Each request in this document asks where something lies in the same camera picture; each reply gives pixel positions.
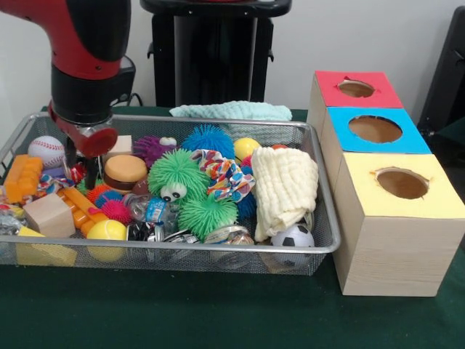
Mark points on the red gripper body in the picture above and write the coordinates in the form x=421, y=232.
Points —
x=96, y=141

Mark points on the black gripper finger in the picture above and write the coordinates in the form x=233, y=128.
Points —
x=70, y=158
x=91, y=171

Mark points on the yellow toy cheese wedge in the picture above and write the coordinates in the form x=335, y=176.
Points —
x=43, y=253

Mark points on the multicoloured patterned cloth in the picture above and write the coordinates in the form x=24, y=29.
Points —
x=225, y=174

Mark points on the cream waffle cloth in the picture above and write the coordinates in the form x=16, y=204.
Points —
x=285, y=189

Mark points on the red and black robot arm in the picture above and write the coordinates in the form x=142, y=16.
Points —
x=87, y=51

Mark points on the clear mesh bin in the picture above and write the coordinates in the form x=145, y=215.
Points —
x=182, y=259

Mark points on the wooden box with three holes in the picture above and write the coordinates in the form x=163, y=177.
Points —
x=396, y=240

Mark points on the white baseball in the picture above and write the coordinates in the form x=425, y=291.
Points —
x=45, y=151

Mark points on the orange toy building block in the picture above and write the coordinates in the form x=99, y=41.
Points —
x=22, y=178

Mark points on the plain wooden cube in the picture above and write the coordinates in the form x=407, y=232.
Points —
x=49, y=214

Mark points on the yellow tennis ball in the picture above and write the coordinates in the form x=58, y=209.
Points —
x=107, y=231

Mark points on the green spiky ball with face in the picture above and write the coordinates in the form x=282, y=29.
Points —
x=176, y=174

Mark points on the blue spiky ball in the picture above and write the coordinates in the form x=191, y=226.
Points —
x=207, y=138

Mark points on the mint green cloth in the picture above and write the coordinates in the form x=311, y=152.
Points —
x=232, y=110

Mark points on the dark green tablecloth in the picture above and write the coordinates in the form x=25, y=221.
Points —
x=218, y=313

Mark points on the small soccer ball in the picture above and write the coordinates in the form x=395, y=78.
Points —
x=293, y=236

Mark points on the black chair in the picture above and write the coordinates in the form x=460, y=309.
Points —
x=449, y=80

